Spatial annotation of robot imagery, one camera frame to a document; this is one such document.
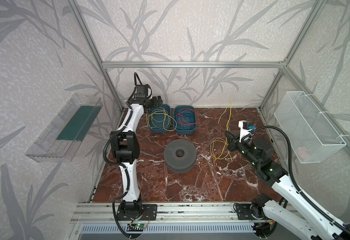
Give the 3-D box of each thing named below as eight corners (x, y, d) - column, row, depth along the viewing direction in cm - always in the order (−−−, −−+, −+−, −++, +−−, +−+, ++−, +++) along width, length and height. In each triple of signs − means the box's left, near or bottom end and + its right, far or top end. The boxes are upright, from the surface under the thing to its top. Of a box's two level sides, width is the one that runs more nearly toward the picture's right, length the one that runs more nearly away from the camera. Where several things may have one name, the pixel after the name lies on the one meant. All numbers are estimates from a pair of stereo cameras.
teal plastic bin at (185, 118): (173, 134, 106) (173, 127, 100) (175, 112, 121) (174, 105, 114) (195, 134, 106) (196, 127, 100) (194, 112, 121) (195, 105, 114)
